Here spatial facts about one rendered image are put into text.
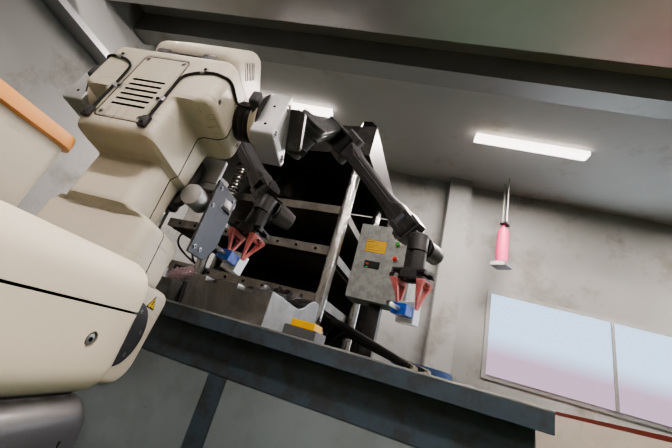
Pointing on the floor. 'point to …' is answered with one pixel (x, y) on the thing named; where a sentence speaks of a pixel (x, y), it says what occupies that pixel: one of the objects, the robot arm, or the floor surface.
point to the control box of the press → (375, 276)
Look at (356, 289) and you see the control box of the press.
